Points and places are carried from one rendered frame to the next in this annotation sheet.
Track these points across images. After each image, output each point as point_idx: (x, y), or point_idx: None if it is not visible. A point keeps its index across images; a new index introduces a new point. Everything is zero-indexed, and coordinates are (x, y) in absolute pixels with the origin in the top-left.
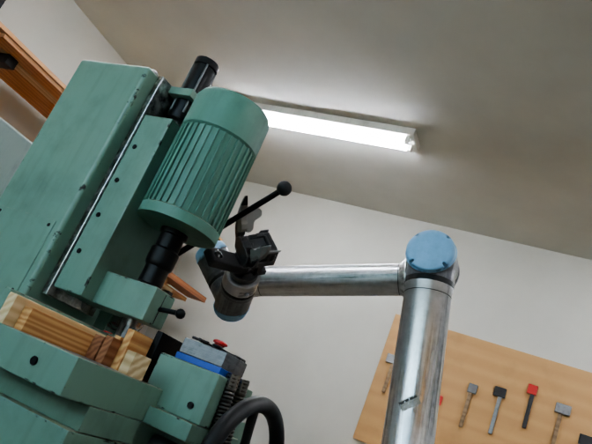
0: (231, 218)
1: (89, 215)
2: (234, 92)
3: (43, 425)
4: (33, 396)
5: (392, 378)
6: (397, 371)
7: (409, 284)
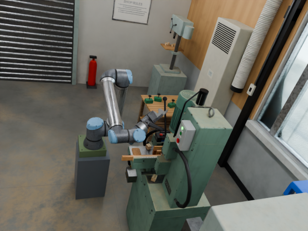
0: (166, 117)
1: None
2: (198, 93)
3: None
4: None
5: (121, 108)
6: (123, 106)
7: (127, 88)
